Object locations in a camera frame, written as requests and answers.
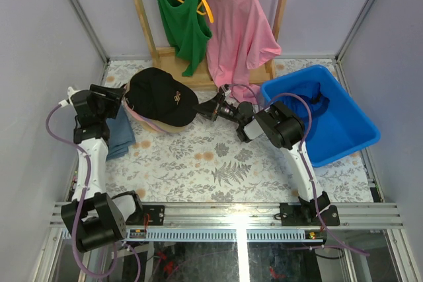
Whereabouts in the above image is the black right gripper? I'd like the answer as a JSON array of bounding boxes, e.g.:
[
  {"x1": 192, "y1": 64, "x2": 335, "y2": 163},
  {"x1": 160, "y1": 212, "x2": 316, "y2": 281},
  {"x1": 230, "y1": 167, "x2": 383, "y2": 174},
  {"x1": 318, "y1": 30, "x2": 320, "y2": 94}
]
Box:
[{"x1": 192, "y1": 94, "x2": 243, "y2": 126}]

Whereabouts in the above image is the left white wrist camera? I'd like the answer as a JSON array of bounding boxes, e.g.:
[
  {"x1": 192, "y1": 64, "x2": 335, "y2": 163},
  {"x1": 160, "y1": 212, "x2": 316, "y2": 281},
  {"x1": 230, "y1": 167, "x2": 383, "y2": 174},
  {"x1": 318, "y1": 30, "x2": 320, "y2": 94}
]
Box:
[{"x1": 58, "y1": 86, "x2": 79, "y2": 108}]

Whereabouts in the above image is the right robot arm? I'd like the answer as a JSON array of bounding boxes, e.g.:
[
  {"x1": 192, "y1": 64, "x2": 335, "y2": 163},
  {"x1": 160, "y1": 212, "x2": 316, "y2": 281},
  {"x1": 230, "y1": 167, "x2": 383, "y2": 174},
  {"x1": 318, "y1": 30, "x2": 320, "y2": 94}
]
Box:
[{"x1": 194, "y1": 93, "x2": 338, "y2": 226}]

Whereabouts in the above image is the folded blue cloth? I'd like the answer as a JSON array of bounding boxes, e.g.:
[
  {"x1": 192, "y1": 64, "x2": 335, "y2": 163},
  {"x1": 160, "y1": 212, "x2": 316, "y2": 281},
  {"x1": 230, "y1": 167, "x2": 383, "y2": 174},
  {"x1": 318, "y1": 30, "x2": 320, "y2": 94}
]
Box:
[{"x1": 106, "y1": 106, "x2": 135, "y2": 160}]

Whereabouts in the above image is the wooden hat stand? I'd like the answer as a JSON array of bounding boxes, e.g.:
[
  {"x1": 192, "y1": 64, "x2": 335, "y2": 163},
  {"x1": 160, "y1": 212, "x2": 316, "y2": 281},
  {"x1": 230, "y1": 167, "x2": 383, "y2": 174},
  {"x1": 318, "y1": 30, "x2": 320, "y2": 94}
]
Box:
[{"x1": 140, "y1": 121, "x2": 167, "y2": 133}]

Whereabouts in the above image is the wooden clothes rack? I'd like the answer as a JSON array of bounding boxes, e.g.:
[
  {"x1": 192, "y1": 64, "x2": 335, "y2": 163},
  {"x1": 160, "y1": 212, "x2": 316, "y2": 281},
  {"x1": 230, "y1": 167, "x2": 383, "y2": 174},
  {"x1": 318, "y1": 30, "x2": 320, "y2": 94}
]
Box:
[{"x1": 134, "y1": 0, "x2": 287, "y2": 90}]

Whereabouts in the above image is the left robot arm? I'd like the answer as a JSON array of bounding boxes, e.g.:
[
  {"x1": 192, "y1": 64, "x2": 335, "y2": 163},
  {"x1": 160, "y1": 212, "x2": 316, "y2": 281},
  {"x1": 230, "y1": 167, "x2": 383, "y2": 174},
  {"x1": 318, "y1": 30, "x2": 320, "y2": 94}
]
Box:
[{"x1": 61, "y1": 85, "x2": 145, "y2": 253}]

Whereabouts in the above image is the blue plastic bin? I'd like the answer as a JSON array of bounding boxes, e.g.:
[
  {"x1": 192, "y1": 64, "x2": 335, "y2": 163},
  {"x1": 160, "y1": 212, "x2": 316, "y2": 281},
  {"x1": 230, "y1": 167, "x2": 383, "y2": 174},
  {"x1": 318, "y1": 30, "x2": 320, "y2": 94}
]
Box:
[{"x1": 261, "y1": 65, "x2": 380, "y2": 167}]

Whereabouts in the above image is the purple cap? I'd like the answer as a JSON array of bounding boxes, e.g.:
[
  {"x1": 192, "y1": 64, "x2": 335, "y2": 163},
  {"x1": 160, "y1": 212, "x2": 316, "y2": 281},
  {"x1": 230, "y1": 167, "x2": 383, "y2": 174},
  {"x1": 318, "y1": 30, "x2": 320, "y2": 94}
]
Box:
[{"x1": 135, "y1": 115, "x2": 169, "y2": 133}]

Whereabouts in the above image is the pink t-shirt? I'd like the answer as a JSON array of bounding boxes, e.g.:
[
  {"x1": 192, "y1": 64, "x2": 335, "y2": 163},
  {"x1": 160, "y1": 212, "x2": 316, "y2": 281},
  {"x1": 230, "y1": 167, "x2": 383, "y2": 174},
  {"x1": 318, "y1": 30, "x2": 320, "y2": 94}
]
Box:
[{"x1": 206, "y1": 0, "x2": 282, "y2": 104}]

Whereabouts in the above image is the green tank top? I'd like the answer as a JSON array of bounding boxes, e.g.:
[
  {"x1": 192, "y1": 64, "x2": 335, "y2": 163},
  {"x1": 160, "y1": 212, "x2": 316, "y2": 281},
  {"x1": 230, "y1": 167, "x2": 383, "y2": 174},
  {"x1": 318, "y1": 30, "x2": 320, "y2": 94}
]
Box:
[{"x1": 157, "y1": 0, "x2": 212, "y2": 77}]

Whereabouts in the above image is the aluminium mounting rail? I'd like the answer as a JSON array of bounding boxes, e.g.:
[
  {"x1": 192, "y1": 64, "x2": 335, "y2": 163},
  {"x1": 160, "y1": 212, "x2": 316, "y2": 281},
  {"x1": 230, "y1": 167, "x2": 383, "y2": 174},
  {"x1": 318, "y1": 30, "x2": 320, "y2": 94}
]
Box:
[{"x1": 49, "y1": 201, "x2": 406, "y2": 242}]

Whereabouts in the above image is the black sport cap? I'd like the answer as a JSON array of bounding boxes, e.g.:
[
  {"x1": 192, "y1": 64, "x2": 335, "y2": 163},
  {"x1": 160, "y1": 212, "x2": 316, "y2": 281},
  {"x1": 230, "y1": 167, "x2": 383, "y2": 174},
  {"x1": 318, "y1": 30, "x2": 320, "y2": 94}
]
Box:
[{"x1": 124, "y1": 67, "x2": 198, "y2": 127}]

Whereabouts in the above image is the pink cap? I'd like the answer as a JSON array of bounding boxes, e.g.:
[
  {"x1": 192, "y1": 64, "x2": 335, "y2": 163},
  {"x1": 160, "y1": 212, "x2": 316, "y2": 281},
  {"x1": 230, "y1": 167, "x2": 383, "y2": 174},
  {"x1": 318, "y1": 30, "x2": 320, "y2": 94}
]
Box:
[{"x1": 122, "y1": 102, "x2": 156, "y2": 129}]

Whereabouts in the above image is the beige sport cap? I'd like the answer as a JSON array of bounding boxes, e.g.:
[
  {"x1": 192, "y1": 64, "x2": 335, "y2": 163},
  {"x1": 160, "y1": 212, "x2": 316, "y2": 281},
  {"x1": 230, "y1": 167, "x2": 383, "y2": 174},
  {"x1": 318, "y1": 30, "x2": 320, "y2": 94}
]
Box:
[{"x1": 153, "y1": 122, "x2": 187, "y2": 133}]

